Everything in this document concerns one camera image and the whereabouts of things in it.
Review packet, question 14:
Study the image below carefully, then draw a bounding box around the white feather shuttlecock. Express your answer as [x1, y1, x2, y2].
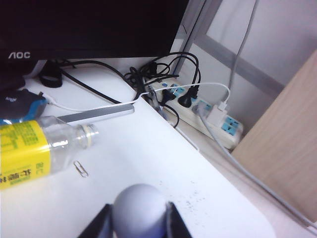
[112, 183, 172, 238]

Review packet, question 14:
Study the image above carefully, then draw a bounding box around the grey power strip cable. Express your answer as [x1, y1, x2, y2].
[195, 103, 317, 230]

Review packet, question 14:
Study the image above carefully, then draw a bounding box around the black power cable with plug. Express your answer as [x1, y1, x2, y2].
[123, 60, 180, 128]
[158, 52, 201, 109]

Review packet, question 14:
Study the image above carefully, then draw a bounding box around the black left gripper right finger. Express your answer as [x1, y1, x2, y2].
[165, 201, 194, 238]

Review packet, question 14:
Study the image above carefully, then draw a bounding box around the white USB cable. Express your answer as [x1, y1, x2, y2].
[48, 83, 232, 112]

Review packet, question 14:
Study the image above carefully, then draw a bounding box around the blue plastic packet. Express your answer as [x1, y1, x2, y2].
[0, 88, 48, 124]

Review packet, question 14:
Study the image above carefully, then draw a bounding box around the black AOC computer monitor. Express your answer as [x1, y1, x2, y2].
[0, 0, 191, 75]

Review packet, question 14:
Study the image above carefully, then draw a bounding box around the white USB charger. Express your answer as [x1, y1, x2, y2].
[207, 100, 230, 126]

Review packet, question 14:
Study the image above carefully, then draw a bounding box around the grey hanging cable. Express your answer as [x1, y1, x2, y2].
[227, 0, 260, 90]

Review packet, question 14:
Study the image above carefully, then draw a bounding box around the aluminium partition frame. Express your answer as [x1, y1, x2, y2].
[170, 0, 285, 95]

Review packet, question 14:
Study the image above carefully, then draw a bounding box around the white raised desk board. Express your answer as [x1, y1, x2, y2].
[0, 57, 273, 238]

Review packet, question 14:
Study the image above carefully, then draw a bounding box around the black elastic band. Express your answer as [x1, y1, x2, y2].
[39, 70, 63, 88]

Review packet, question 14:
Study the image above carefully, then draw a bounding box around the metal paper clip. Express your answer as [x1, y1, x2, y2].
[73, 160, 89, 178]

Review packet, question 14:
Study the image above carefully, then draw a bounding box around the light wooden cabinet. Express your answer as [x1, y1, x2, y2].
[231, 51, 317, 224]

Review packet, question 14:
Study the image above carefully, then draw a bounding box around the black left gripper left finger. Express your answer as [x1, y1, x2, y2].
[76, 203, 115, 238]

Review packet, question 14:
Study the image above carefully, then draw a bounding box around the white power strip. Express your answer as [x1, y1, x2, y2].
[146, 78, 245, 151]

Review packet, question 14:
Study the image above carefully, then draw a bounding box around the clear bottle with yellow label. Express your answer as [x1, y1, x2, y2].
[0, 115, 100, 191]

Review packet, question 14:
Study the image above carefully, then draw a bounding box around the black monitor cable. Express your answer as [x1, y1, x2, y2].
[48, 58, 141, 96]
[60, 70, 121, 104]

